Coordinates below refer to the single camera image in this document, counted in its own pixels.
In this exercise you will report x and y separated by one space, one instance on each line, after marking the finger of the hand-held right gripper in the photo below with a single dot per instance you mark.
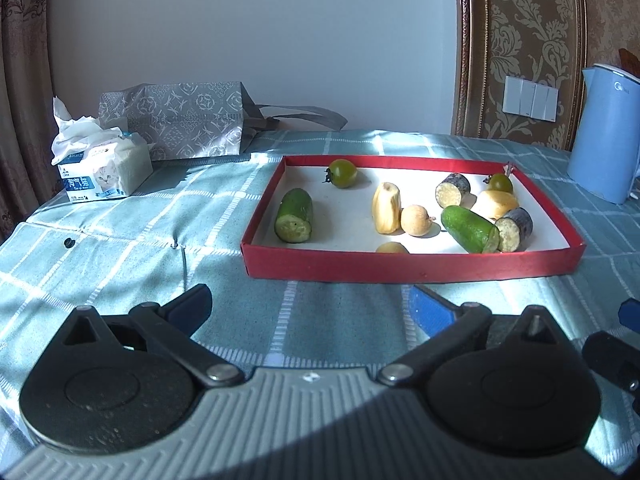
612 355
630 314

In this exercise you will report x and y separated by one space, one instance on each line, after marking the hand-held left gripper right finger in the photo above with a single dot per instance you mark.
431 311

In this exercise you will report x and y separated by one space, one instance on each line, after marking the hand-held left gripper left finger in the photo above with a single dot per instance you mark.
197 305

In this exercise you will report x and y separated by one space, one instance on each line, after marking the small yellow jackfruit piece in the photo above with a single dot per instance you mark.
392 248

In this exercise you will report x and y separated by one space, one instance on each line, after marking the light green cucumber piece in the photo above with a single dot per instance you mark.
467 227

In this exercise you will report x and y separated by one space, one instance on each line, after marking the small brown round fruit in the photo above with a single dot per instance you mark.
415 220

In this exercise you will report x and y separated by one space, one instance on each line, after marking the red shallow cardboard box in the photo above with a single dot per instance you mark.
350 262

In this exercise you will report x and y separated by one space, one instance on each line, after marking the dark green cucumber piece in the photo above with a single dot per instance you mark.
295 210

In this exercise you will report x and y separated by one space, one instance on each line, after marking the green tomato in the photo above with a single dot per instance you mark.
500 183
342 173

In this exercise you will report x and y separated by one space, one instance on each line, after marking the teal checked tablecloth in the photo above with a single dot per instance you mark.
150 240

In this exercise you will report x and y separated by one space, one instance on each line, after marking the white tissue pack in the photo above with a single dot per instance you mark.
110 175

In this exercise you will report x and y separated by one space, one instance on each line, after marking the blue electric kettle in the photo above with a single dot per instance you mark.
605 150

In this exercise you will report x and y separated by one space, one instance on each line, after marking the grey patterned tote bag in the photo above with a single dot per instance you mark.
185 115

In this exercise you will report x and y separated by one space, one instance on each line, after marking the dark brown wooden object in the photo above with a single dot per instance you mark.
631 65

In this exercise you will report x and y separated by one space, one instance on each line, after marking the brown patterned curtain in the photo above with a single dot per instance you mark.
20 85

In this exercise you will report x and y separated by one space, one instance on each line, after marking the white wall switch panel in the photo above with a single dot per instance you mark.
530 97

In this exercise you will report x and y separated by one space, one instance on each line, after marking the ornate wooden wall frame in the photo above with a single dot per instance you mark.
470 35

